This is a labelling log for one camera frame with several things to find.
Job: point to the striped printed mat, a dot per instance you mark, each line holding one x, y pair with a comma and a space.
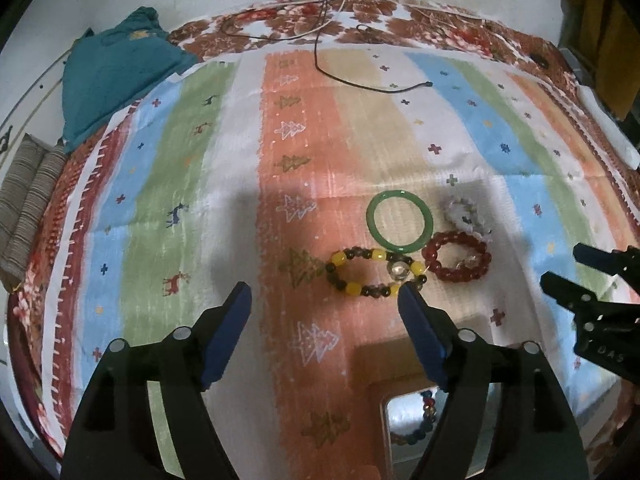
300, 160

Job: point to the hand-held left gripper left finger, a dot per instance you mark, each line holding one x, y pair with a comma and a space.
227, 335

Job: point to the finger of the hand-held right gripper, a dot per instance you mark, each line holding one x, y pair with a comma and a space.
600, 260
570, 292

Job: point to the metal tin box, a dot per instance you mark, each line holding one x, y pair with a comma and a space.
402, 407

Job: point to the mustard brown garment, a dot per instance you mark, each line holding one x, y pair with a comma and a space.
595, 20

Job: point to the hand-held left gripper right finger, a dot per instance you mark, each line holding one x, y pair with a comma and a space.
420, 340

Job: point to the striped grey cushion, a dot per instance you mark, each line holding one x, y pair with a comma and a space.
30, 200

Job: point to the teal cloth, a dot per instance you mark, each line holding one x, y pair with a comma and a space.
120, 75

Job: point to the green jade bangle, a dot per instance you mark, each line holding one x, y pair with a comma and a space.
370, 220

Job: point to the white power strip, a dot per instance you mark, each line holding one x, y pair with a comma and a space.
607, 125

